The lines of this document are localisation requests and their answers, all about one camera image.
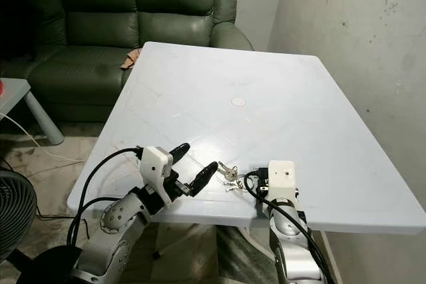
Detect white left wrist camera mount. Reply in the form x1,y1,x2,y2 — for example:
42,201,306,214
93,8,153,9
139,145,175,200

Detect white floor cable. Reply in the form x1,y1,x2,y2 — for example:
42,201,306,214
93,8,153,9
0,114,89,164

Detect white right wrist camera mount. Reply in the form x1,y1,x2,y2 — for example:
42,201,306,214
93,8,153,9
267,160,300,206

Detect black round base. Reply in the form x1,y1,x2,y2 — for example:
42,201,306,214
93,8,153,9
16,245,85,284

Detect white plastic table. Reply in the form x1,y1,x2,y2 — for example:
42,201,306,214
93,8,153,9
67,41,426,284

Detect small grey side table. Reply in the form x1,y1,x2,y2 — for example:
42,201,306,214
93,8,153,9
0,78,66,146

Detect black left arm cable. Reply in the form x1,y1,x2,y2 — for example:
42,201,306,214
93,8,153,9
68,147,144,248

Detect black floor fan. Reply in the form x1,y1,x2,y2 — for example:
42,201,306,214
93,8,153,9
0,169,38,263

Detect black floor cable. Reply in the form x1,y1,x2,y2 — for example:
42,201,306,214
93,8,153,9
37,213,75,223

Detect green leather sofa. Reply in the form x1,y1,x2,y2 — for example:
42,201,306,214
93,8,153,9
0,0,254,124

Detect brown crumpled cloth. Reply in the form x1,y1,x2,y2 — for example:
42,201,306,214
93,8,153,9
120,48,142,71

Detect silver keys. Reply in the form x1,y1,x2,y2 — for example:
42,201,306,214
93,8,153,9
217,162,248,194

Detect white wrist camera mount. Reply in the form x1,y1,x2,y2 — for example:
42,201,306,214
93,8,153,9
267,160,300,206
139,145,175,200

